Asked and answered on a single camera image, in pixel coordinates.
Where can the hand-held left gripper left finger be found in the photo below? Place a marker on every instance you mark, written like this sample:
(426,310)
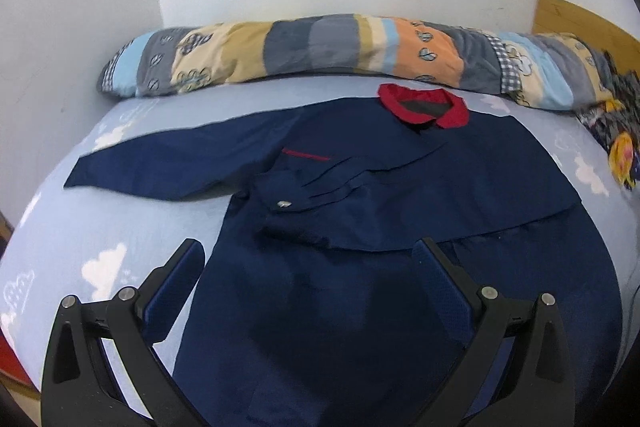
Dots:
(172,287)

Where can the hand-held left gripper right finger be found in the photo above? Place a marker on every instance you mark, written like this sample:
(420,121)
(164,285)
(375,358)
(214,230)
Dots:
(445,292)

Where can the navy jacket with red collar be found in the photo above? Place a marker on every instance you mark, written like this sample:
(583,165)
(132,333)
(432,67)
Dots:
(350,187)

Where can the light blue cloud bed sheet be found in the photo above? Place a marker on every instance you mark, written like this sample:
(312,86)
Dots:
(75,232)

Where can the dark yellow printed cloth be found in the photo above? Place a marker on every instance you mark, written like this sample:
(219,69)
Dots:
(617,122)

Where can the rolled patchwork quilt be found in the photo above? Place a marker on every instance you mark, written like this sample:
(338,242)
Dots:
(330,47)

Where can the wooden headboard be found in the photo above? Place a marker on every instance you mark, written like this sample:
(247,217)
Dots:
(575,19)

